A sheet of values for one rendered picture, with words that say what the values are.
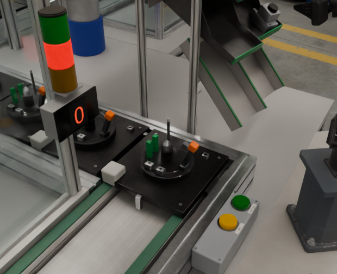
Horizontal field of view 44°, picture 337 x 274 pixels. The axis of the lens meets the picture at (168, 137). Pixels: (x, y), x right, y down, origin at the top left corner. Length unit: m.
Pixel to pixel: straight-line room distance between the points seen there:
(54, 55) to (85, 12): 1.04
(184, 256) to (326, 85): 2.84
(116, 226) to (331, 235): 0.51
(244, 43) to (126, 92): 0.60
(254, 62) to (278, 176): 0.37
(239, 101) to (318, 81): 2.43
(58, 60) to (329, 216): 0.67
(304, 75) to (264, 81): 2.32
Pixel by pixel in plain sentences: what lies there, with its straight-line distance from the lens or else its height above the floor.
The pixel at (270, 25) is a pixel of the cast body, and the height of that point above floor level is 1.22.
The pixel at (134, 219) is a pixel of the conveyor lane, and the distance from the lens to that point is 1.03.
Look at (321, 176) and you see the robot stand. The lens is 0.98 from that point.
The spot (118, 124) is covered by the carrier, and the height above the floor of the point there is 0.97.
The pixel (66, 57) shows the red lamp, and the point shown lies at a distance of 0.81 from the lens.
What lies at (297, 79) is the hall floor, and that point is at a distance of 3.61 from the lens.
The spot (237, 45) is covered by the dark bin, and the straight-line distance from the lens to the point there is 1.15.
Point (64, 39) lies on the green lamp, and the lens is 0.79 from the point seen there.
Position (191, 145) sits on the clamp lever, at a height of 1.07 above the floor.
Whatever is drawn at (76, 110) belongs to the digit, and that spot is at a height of 1.22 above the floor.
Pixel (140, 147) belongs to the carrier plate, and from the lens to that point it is 1.15.
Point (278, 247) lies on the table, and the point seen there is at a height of 0.86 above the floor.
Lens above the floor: 1.68
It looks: 37 degrees down
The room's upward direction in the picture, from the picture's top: straight up
